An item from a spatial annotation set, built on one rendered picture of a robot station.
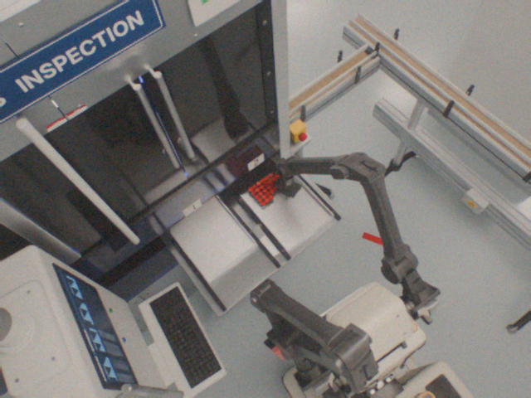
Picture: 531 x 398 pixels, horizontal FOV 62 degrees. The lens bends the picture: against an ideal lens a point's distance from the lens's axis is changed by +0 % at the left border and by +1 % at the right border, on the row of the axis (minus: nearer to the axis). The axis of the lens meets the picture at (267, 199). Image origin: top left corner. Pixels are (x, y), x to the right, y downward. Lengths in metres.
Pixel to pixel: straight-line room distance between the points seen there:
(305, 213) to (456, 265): 1.29
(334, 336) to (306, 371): 0.37
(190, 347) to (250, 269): 0.40
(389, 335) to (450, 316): 1.51
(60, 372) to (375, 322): 0.83
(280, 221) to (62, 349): 1.06
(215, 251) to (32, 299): 0.86
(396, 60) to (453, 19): 1.73
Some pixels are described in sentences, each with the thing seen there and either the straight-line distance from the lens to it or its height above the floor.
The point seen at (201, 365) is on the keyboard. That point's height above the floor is 0.83.
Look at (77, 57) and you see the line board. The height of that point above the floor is 1.95.
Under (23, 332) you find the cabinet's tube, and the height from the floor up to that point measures 1.64.
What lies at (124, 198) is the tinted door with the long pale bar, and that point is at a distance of 1.58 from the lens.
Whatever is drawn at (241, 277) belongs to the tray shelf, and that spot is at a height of 0.88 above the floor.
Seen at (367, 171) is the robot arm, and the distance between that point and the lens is 1.33.
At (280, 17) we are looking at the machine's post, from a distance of 1.44.
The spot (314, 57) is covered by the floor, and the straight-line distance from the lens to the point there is 3.66.
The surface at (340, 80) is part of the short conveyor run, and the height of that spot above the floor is 0.94.
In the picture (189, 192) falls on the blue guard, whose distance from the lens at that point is 1.77.
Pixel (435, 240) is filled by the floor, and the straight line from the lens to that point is 2.98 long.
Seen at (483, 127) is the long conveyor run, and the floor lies 0.95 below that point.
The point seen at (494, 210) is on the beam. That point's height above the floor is 0.52.
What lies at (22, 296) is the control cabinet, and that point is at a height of 1.58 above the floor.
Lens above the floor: 2.68
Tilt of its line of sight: 65 degrees down
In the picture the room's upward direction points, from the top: 8 degrees counter-clockwise
